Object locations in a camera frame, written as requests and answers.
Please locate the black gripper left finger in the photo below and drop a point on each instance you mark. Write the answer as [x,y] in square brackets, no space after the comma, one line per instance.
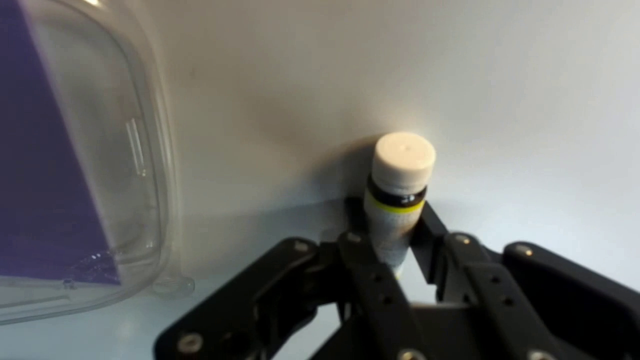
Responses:
[266,293]

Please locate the clear plastic container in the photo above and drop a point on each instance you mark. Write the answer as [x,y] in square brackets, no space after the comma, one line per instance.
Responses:
[143,133]

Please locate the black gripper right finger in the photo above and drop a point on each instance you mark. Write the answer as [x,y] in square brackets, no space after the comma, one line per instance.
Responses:
[533,301]

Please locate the purple mat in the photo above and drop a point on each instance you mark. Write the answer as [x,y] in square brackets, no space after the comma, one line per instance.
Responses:
[41,201]

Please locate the white marker with black band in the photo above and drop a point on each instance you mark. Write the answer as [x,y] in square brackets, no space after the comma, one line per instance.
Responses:
[402,167]

